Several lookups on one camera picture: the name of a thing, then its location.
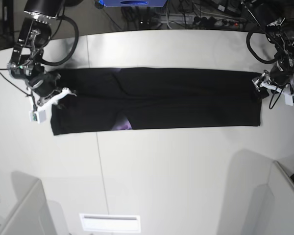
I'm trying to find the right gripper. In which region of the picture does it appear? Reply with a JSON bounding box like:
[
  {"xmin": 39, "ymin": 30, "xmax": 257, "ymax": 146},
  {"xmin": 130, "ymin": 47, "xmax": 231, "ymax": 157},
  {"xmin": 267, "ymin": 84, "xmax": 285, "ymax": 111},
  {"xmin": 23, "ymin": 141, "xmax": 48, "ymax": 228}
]
[{"xmin": 25, "ymin": 72, "xmax": 77, "ymax": 109}]

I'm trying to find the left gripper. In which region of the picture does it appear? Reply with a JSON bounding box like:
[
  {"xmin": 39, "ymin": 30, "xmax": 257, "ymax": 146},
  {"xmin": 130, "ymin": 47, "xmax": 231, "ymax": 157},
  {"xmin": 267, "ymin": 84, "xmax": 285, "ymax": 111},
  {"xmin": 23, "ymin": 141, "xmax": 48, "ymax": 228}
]
[{"xmin": 252, "ymin": 58, "xmax": 294, "ymax": 98}]

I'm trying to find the black T-shirt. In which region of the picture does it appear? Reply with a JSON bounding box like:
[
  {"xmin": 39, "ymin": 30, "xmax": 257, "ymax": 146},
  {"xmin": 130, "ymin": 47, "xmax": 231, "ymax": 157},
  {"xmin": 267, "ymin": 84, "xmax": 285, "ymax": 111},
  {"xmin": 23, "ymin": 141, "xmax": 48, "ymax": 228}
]
[{"xmin": 50, "ymin": 68, "xmax": 262, "ymax": 135}]

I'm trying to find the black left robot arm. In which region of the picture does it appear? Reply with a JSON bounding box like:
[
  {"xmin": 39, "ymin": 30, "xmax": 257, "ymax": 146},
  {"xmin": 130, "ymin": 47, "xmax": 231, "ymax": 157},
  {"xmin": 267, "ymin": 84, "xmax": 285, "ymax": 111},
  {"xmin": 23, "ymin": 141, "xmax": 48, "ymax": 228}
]
[{"xmin": 241, "ymin": 0, "xmax": 294, "ymax": 98}]

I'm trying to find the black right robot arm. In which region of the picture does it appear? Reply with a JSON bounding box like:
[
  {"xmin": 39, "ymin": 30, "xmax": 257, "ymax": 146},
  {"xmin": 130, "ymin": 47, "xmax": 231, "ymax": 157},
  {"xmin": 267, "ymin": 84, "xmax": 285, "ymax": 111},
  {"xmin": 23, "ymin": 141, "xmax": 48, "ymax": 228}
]
[{"xmin": 7, "ymin": 0, "xmax": 79, "ymax": 111}]

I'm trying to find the blue box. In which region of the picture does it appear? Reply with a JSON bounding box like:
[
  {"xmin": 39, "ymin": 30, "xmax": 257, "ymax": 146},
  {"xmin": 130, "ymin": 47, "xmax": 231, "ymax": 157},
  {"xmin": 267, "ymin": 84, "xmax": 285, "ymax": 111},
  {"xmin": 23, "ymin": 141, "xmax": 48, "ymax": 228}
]
[{"xmin": 99, "ymin": 0, "xmax": 167, "ymax": 7}]

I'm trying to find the white power strip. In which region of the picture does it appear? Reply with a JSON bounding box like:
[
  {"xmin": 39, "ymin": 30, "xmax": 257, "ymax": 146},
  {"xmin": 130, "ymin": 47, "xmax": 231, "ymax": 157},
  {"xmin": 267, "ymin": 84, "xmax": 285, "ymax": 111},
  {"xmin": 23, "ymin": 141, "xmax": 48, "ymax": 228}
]
[{"xmin": 158, "ymin": 14, "xmax": 247, "ymax": 29}]

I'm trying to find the white right partition panel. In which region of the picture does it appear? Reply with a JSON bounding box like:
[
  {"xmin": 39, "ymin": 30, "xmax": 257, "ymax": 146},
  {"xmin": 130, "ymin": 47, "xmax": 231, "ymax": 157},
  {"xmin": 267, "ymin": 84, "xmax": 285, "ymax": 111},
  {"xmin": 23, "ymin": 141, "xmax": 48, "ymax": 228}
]
[{"xmin": 242, "ymin": 155, "xmax": 294, "ymax": 235}]

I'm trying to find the white partition panel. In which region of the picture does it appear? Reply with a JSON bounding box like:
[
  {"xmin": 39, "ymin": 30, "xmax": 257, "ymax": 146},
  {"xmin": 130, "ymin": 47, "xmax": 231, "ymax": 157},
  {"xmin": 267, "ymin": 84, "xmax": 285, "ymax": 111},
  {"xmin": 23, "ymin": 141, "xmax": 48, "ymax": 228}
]
[
  {"xmin": 242, "ymin": 155, "xmax": 294, "ymax": 235},
  {"xmin": 0, "ymin": 171, "xmax": 70, "ymax": 235}
]

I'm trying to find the white left partition panel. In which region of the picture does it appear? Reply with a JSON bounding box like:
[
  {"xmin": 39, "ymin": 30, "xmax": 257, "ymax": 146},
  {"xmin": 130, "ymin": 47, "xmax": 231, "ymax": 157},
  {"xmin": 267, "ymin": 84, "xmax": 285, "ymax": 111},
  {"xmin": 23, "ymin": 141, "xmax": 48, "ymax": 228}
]
[{"xmin": 0, "ymin": 171, "xmax": 70, "ymax": 235}]

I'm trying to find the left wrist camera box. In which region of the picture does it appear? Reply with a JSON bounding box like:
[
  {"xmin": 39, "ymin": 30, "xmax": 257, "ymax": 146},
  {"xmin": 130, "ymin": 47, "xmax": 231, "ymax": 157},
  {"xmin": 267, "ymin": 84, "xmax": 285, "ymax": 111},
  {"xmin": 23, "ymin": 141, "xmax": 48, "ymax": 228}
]
[{"xmin": 284, "ymin": 93, "xmax": 294, "ymax": 106}]

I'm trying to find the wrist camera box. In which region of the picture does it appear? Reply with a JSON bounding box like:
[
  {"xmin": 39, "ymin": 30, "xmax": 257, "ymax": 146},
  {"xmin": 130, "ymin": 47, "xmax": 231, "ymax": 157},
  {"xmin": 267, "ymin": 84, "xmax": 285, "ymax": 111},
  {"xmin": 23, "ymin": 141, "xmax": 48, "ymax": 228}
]
[
  {"xmin": 29, "ymin": 110, "xmax": 47, "ymax": 124},
  {"xmin": 284, "ymin": 93, "xmax": 294, "ymax": 106}
]

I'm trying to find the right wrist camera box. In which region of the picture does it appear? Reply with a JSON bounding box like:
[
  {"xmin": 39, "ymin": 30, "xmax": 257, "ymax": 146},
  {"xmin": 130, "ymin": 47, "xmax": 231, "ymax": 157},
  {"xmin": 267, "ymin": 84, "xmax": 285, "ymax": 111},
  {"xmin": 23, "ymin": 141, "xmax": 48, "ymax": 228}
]
[{"xmin": 29, "ymin": 110, "xmax": 47, "ymax": 124}]

